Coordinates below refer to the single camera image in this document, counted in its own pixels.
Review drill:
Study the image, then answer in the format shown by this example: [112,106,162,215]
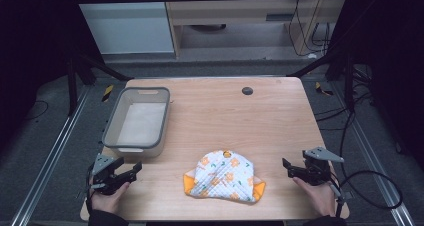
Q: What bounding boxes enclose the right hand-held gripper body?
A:
[301,146,345,187]

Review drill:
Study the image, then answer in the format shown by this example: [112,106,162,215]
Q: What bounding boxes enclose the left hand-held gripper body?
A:
[90,153,134,196]

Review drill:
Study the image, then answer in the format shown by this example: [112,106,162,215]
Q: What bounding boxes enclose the person's left hand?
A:
[89,181,132,216]

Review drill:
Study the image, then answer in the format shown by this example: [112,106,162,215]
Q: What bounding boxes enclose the white plastic bin grey rim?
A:
[101,86,171,159]

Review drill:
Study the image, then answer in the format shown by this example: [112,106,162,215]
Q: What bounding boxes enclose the white quilted bib orange print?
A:
[182,149,267,204]

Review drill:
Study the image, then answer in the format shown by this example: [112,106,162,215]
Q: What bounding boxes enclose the black yellow striped tape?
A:
[101,84,115,103]
[314,81,334,97]

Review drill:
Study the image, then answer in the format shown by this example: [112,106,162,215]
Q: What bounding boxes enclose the black metal stand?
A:
[64,47,135,118]
[287,50,357,113]

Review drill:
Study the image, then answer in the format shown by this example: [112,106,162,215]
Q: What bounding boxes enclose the white cabinet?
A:
[70,0,177,56]

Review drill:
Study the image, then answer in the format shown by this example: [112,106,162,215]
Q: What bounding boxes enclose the dark curtain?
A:
[326,0,424,174]
[0,0,103,150]

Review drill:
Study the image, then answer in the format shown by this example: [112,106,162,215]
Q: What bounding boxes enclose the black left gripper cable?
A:
[84,164,98,214]

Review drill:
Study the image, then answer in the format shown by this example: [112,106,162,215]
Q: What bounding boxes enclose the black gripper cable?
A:
[328,110,404,219]
[84,164,98,214]

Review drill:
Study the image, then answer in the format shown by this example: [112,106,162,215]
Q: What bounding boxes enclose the aluminium floor rail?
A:
[331,84,416,226]
[9,85,92,226]

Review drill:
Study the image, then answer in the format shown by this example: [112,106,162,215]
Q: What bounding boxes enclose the black floor cables bundle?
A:
[314,65,376,132]

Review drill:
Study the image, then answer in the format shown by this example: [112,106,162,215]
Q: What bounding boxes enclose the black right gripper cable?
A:
[328,110,404,219]

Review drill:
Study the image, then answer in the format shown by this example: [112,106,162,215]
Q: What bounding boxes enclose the thin black floor cable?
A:
[23,99,50,122]

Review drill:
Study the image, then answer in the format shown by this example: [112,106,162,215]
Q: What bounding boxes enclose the black cables under desk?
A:
[287,0,332,58]

